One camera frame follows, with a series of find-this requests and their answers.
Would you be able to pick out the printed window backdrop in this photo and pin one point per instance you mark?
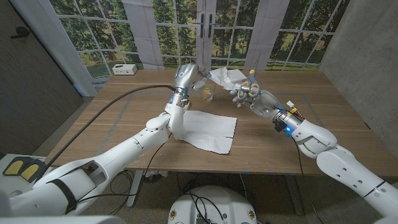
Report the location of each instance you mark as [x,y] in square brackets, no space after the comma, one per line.
[236,40]

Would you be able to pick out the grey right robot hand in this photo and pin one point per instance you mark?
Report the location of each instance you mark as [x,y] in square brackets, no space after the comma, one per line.
[264,101]

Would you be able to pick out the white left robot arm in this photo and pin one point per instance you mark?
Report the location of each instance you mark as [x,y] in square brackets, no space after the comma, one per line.
[93,168]

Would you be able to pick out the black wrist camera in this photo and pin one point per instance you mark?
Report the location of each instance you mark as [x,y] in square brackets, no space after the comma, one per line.
[281,126]
[185,103]

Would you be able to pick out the clear drinking glass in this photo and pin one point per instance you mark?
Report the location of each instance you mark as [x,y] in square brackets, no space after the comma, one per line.
[208,99]

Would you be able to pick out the white table leg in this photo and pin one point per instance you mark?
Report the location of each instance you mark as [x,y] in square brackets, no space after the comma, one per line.
[135,189]

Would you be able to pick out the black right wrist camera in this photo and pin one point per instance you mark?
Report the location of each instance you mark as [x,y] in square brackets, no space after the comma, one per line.
[281,126]

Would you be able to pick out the black pedal with yellow pads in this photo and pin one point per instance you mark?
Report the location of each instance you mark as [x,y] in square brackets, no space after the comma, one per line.
[14,168]

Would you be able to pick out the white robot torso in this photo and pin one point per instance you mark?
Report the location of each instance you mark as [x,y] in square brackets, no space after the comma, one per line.
[224,202]

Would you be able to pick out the small yellow toy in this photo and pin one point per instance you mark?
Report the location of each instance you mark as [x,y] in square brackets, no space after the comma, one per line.
[207,92]

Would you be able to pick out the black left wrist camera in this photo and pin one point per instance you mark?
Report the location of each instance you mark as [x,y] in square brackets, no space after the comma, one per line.
[185,103]

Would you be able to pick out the dark wooden door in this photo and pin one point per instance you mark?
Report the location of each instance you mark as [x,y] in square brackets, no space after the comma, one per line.
[31,87]

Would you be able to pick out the white socket box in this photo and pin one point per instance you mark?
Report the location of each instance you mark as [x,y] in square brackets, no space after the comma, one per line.
[124,69]

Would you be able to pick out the white cloth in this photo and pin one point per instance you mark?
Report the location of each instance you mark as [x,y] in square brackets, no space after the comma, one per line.
[228,77]

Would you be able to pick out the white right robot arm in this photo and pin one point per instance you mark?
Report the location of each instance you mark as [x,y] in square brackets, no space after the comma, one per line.
[351,168]

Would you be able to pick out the crumpled white rag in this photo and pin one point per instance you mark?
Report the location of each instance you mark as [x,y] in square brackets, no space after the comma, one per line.
[154,175]

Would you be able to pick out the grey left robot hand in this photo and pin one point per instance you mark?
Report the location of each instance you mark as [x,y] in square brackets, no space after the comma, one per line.
[186,74]

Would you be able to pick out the large white paper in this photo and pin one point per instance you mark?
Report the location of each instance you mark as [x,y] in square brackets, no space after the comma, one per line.
[208,130]

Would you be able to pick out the white floor platform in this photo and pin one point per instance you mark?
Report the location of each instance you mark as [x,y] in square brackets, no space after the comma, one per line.
[9,186]

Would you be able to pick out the white shoe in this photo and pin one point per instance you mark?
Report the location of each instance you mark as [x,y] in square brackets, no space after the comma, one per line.
[15,194]

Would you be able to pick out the grey table leg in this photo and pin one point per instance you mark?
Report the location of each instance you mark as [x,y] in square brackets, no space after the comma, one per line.
[295,196]

